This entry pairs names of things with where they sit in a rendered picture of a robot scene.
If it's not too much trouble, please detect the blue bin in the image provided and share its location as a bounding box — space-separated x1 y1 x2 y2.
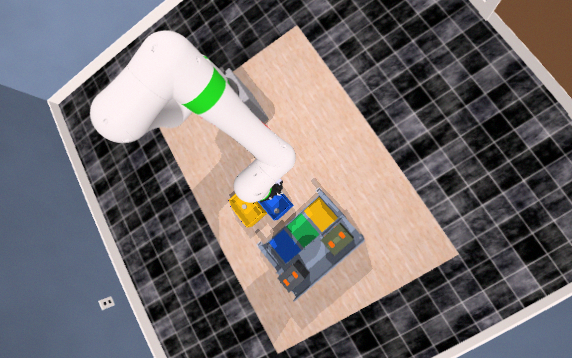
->
258 193 294 220

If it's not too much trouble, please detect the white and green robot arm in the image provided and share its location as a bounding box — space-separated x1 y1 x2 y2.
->
90 31 296 203

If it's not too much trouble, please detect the yellow bin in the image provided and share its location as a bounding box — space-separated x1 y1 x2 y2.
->
229 194 267 227

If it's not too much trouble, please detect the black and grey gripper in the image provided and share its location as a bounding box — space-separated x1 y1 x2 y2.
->
272 178 283 198

